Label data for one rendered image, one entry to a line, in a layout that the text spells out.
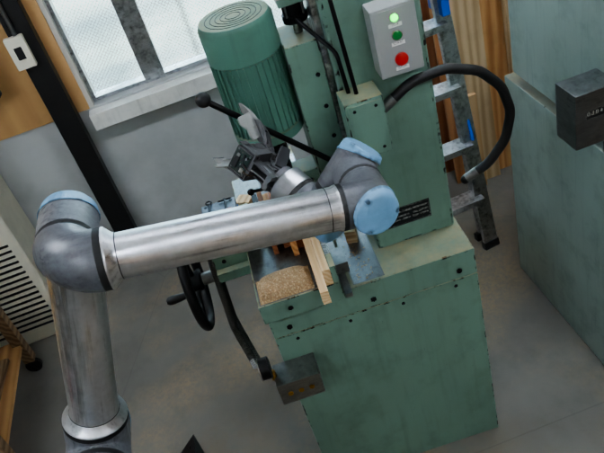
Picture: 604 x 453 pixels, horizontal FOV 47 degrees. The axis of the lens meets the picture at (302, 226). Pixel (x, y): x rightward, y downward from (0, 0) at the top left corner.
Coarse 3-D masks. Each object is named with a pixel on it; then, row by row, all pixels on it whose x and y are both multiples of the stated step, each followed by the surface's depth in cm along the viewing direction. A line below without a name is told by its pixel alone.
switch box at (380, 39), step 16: (384, 0) 149; (400, 0) 147; (368, 16) 148; (384, 16) 147; (400, 16) 148; (416, 16) 149; (368, 32) 154; (384, 32) 149; (416, 32) 150; (384, 48) 151; (400, 48) 152; (416, 48) 153; (384, 64) 153; (416, 64) 155
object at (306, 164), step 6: (306, 156) 187; (312, 156) 186; (294, 162) 186; (300, 162) 185; (306, 162) 185; (312, 162) 184; (300, 168) 183; (306, 168) 182; (312, 168) 182; (306, 174) 182; (312, 174) 182; (318, 174) 183
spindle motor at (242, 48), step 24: (216, 24) 156; (240, 24) 152; (264, 24) 154; (216, 48) 155; (240, 48) 154; (264, 48) 156; (216, 72) 161; (240, 72) 158; (264, 72) 159; (288, 72) 166; (240, 96) 162; (264, 96) 162; (288, 96) 166; (264, 120) 166; (288, 120) 168; (240, 144) 173
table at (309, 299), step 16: (240, 192) 213; (256, 256) 187; (272, 256) 185; (288, 256) 184; (304, 256) 182; (224, 272) 190; (240, 272) 191; (256, 272) 182; (256, 288) 177; (336, 288) 172; (272, 304) 171; (288, 304) 172; (304, 304) 173; (320, 304) 174; (272, 320) 174
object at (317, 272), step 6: (306, 240) 180; (306, 246) 178; (312, 246) 178; (306, 252) 177; (312, 252) 176; (312, 258) 174; (312, 264) 173; (318, 264) 172; (318, 270) 170; (318, 276) 169; (318, 282) 167; (324, 282) 166; (318, 288) 166; (324, 288) 165; (324, 294) 165; (324, 300) 166; (330, 300) 166
